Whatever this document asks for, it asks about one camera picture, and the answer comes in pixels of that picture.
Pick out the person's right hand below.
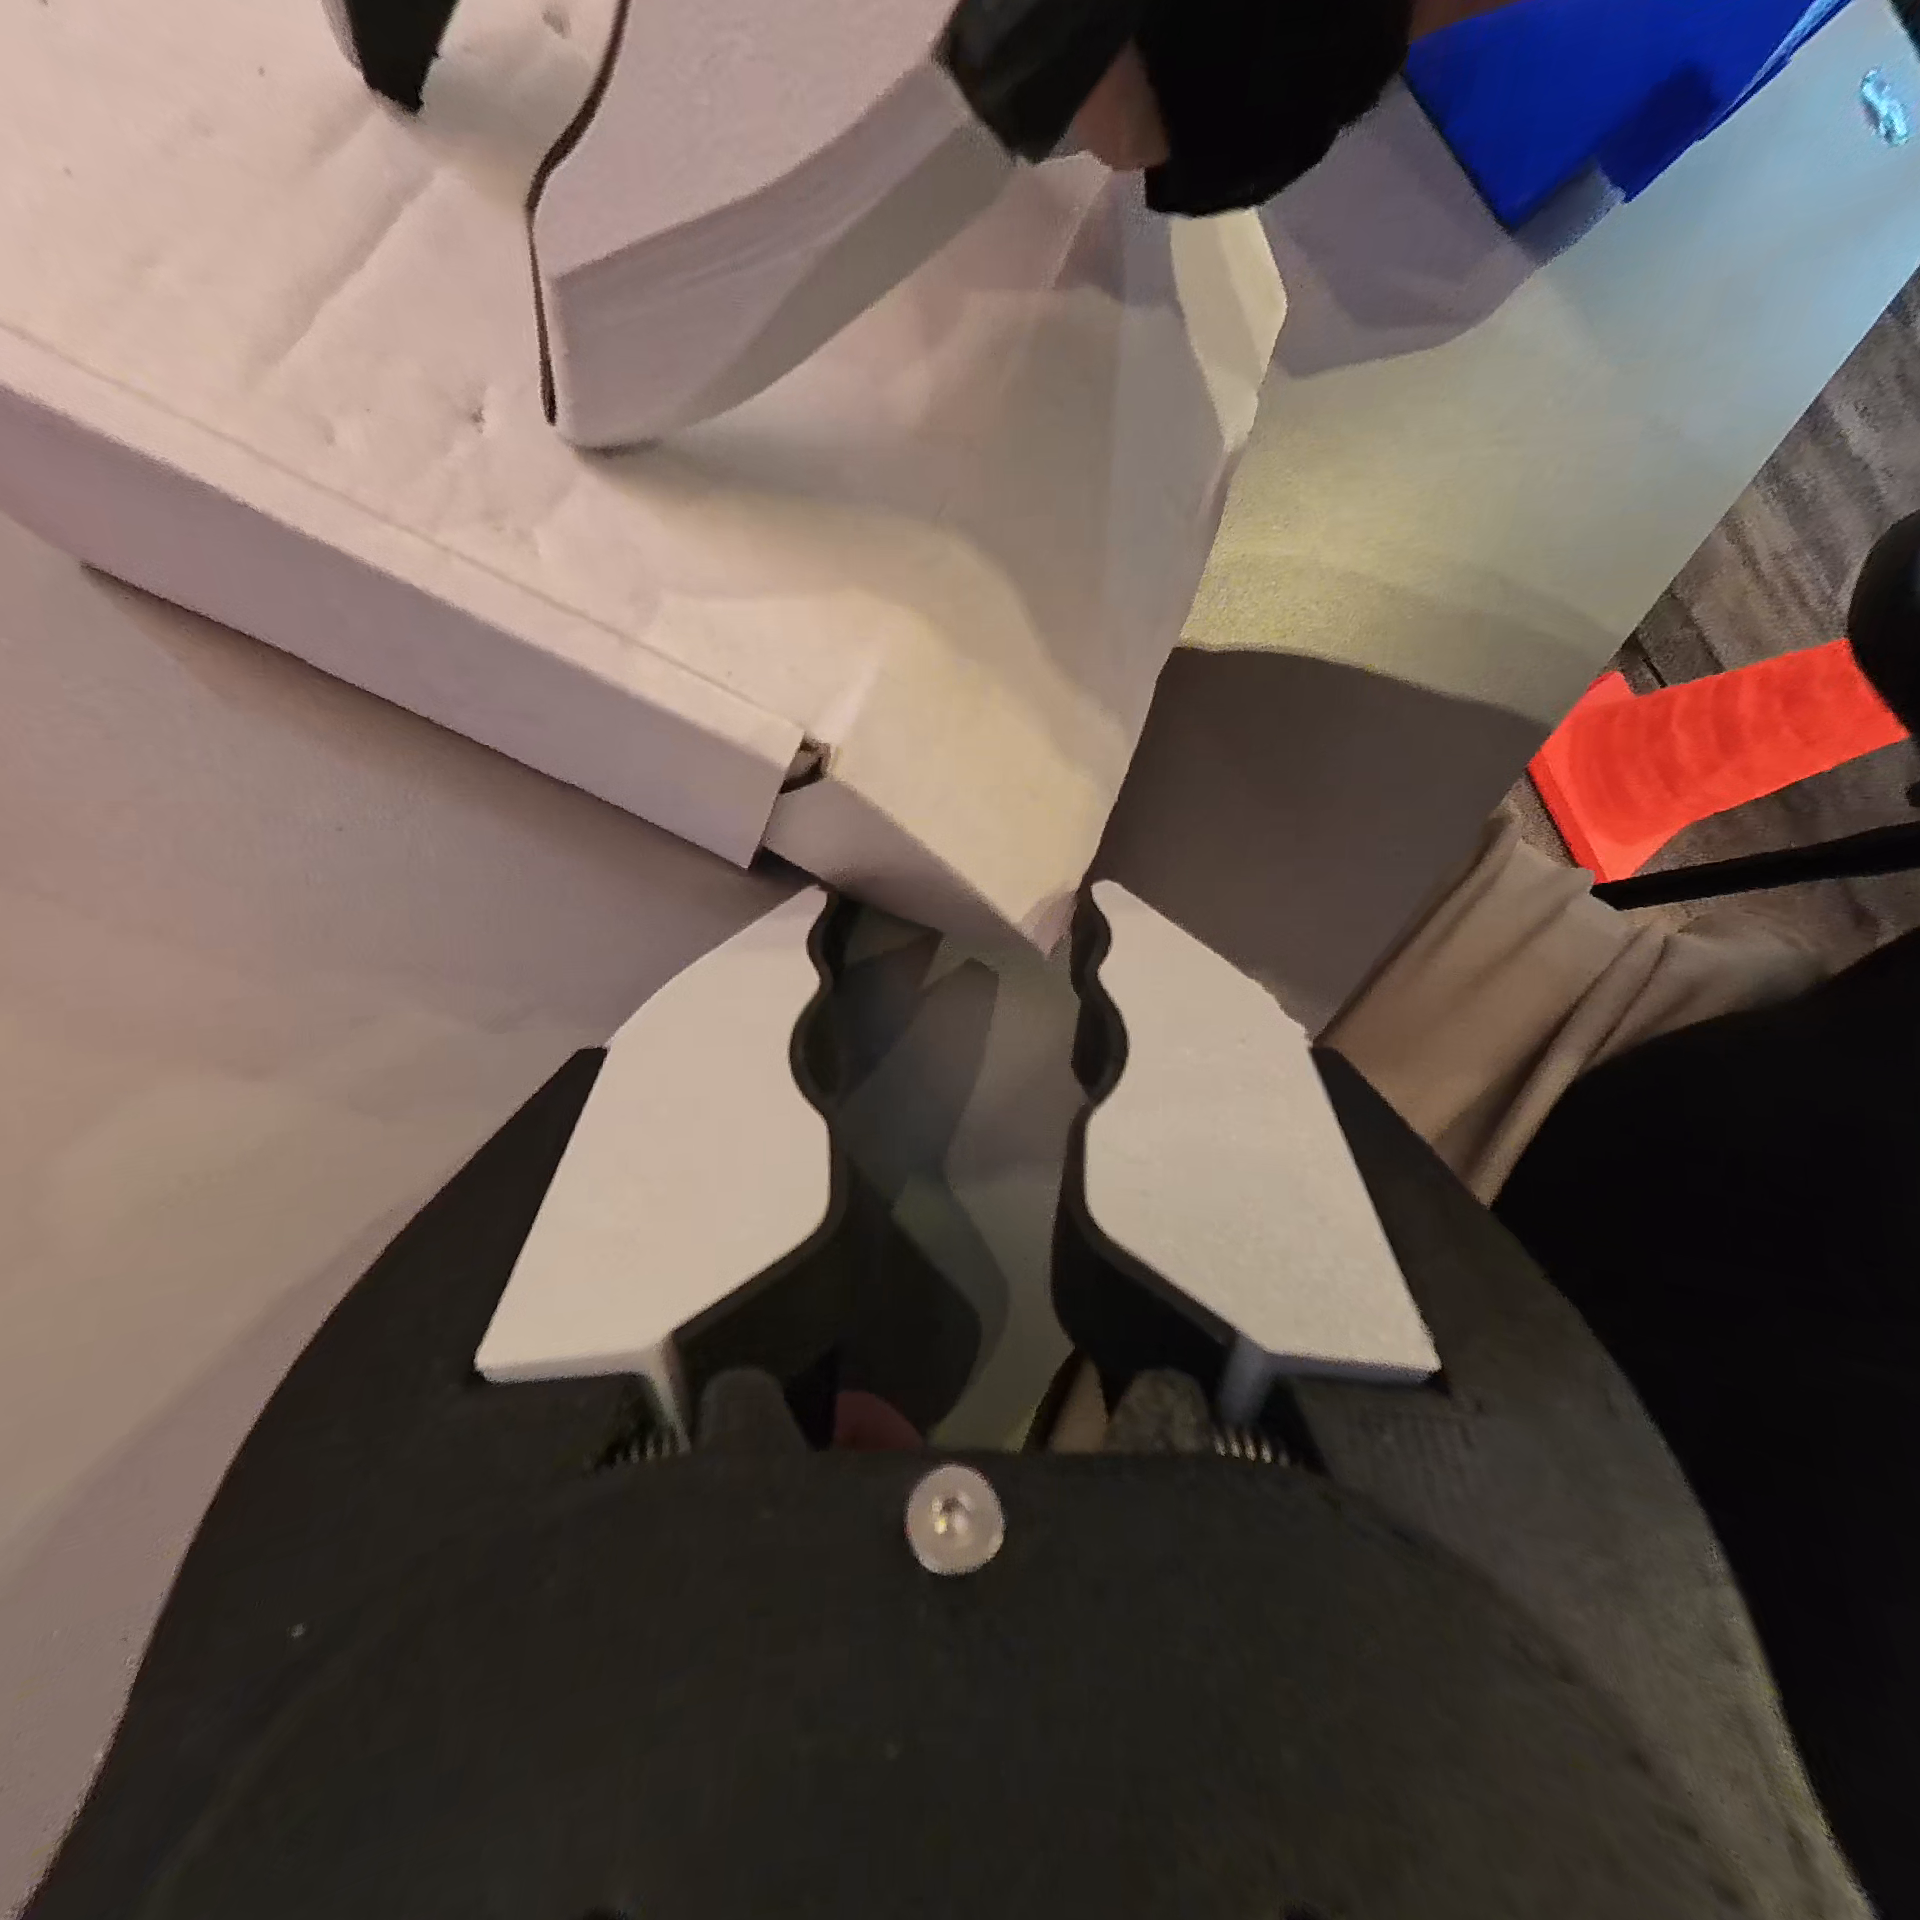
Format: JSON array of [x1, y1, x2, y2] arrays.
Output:
[[1066, 76, 1180, 175]]

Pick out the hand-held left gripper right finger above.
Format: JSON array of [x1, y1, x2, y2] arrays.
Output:
[[1054, 880, 1445, 1431]]

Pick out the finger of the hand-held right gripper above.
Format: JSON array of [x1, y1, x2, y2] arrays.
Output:
[[520, 0, 1040, 452], [321, 0, 629, 197]]

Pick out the white cardboard box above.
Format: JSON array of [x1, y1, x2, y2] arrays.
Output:
[[0, 0, 1290, 963]]

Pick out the person's beige trousers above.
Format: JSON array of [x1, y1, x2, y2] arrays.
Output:
[[1319, 817, 1862, 1202]]

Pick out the orange-red floor object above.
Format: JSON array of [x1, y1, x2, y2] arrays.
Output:
[[1526, 637, 1912, 884]]

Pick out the black thin rod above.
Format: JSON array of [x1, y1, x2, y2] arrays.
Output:
[[1590, 817, 1920, 911]]

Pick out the person's black garment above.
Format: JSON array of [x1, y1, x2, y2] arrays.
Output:
[[1493, 930, 1920, 1920]]

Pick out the blue cube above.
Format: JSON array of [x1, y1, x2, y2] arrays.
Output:
[[1401, 0, 1862, 233]]

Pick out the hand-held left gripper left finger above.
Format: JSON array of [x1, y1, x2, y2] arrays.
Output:
[[472, 884, 857, 1453]]

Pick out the black round knob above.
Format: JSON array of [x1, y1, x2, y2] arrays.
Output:
[[1847, 509, 1920, 723]]

